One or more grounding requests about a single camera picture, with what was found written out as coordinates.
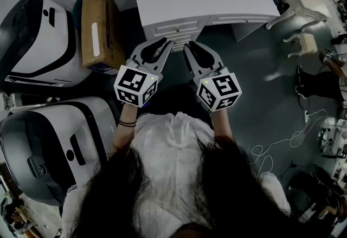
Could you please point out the black bag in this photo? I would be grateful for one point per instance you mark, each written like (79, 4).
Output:
(317, 185)

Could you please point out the white black robot base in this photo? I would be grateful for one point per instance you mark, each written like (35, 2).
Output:
(54, 50)
(59, 123)

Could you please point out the teal round object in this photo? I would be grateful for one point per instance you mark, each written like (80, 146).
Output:
(77, 9)

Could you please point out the person's left forearm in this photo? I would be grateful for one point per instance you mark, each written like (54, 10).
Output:
(126, 115)

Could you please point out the brown cardboard box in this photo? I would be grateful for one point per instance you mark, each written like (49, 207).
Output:
(89, 9)

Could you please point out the white shirt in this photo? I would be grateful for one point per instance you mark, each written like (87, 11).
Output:
(168, 155)

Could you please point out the white metal equipment stand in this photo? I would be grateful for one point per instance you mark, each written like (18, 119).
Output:
(336, 136)

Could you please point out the person's right forearm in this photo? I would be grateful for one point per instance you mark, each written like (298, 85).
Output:
(221, 125)

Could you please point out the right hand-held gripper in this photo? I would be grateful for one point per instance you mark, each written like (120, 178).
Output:
(219, 93)

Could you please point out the cream stool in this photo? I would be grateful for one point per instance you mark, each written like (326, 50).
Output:
(309, 41)

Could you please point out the white power strip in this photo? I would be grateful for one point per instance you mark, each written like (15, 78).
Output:
(306, 117)

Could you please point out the black suitcase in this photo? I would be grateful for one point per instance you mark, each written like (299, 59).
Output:
(276, 1)

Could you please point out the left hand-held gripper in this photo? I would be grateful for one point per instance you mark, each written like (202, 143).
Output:
(134, 86)

